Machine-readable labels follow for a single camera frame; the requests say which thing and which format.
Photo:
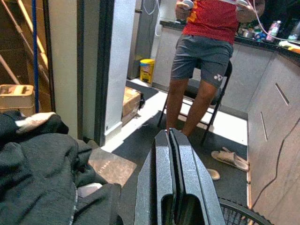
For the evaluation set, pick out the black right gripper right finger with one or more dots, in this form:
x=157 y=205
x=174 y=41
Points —
x=194 y=187

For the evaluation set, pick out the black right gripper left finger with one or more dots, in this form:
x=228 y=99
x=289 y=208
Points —
x=154 y=182

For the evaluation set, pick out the beige sandal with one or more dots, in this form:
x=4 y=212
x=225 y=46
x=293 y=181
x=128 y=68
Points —
x=230 y=158
x=214 y=174

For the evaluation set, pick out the brown doormat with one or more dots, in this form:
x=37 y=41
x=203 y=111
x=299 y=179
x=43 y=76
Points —
x=114 y=164

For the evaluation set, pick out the pale pink cloth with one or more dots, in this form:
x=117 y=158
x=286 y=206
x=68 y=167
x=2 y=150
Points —
x=87 y=189

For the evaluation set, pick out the brown cardboard box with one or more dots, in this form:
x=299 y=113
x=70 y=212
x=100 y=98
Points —
x=130 y=103

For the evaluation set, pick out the black folding chair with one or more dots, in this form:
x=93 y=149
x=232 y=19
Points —
x=221 y=93

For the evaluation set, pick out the grey kitchen cabinet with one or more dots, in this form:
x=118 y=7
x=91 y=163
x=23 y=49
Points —
x=269 y=122

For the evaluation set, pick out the yellow plastic bin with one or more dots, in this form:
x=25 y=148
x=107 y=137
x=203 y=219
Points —
x=147 y=70

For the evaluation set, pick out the black garment pile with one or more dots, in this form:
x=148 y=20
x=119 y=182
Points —
x=35 y=168

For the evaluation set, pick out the white cloth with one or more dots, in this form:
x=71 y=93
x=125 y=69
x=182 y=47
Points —
x=32 y=122

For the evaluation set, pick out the beige plastic stool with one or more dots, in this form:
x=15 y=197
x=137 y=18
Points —
x=16 y=98

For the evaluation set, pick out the person in red shirt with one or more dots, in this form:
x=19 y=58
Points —
x=211 y=21

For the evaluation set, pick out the yellow-green cloth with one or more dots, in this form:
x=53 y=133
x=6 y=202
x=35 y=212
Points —
x=289 y=45

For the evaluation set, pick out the blue pole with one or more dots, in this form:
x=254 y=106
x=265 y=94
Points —
x=35 y=58

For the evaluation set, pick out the pink bottle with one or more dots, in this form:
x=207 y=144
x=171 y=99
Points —
x=273 y=30

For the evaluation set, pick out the white hand controller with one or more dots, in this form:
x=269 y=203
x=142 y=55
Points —
x=187 y=3
x=241 y=2

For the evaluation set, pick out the wooden staircase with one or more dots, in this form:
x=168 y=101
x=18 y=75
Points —
x=21 y=42

